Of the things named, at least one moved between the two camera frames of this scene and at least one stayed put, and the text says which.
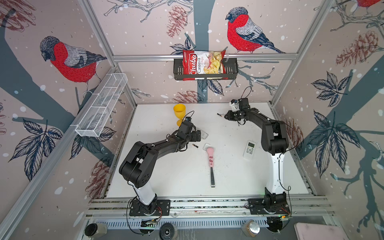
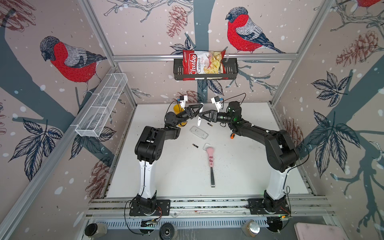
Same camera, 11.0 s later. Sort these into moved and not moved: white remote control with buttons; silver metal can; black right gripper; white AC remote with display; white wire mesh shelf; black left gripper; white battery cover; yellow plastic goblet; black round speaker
Moved: black right gripper; black left gripper; white remote control with buttons
Not moved: white wire mesh shelf; yellow plastic goblet; black round speaker; white AC remote with display; white battery cover; silver metal can
